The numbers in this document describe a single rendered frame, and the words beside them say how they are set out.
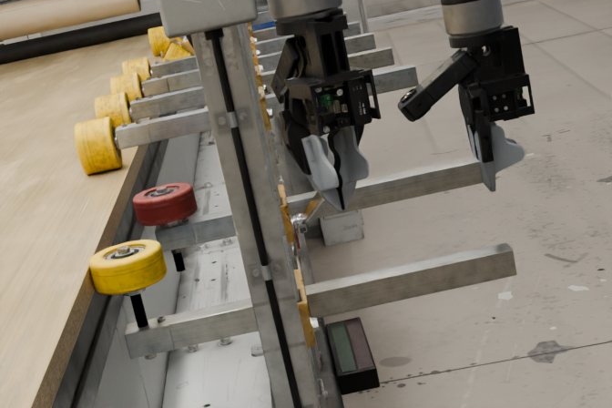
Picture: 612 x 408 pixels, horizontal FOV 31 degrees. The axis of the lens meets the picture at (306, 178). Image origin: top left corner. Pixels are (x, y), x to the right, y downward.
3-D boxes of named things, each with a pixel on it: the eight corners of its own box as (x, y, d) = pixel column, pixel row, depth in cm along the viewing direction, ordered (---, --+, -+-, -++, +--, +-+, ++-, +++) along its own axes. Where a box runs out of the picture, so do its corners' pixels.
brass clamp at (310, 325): (314, 307, 126) (305, 266, 125) (323, 351, 113) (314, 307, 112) (261, 318, 126) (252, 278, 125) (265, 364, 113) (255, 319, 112)
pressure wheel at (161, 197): (210, 254, 149) (192, 174, 146) (209, 272, 141) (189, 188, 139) (153, 267, 149) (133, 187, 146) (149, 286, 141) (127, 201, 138)
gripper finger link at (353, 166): (362, 217, 114) (344, 132, 111) (337, 208, 119) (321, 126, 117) (387, 209, 115) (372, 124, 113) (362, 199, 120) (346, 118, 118)
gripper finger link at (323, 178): (335, 226, 113) (317, 139, 110) (311, 216, 118) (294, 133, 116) (362, 217, 114) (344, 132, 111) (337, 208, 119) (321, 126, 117)
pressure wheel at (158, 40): (168, 35, 306) (174, 57, 311) (166, 19, 312) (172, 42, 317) (147, 39, 306) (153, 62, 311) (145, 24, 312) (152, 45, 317)
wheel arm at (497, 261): (511, 273, 124) (505, 238, 123) (519, 282, 120) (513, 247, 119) (135, 354, 123) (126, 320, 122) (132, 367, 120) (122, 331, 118)
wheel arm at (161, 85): (374, 46, 217) (371, 29, 216) (376, 49, 214) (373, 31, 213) (128, 99, 216) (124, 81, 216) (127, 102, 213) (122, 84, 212)
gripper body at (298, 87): (318, 144, 109) (293, 25, 106) (285, 135, 116) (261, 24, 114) (385, 124, 111) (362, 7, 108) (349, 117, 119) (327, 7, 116)
